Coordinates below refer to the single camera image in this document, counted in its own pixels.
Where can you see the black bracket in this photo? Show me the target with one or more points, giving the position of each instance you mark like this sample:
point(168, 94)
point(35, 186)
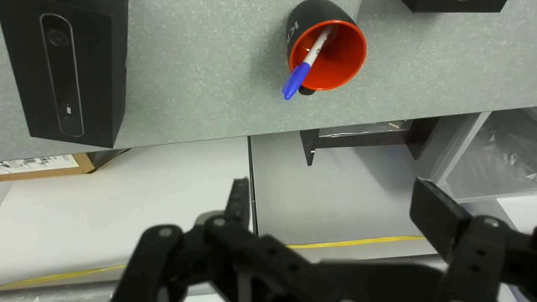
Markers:
point(361, 138)

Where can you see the white marker with blue cap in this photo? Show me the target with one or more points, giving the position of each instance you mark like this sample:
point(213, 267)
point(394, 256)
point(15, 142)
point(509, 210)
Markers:
point(305, 67)

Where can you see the cardboard box with label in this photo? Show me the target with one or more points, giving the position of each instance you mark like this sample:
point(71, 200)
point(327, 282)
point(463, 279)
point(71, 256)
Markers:
point(42, 165)

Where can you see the black box with camera picture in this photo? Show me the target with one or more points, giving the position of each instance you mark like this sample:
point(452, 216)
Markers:
point(67, 71)

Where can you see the clear plastic bin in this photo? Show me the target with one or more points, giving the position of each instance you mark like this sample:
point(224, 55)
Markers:
point(491, 155)

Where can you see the black mug with orange inside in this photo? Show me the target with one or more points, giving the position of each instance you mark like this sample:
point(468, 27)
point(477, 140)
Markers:
point(325, 48)

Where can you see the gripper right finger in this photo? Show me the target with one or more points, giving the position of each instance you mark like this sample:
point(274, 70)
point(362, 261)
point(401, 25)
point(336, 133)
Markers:
point(470, 239)

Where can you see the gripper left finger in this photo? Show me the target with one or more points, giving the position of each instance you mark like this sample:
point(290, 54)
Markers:
point(235, 247)

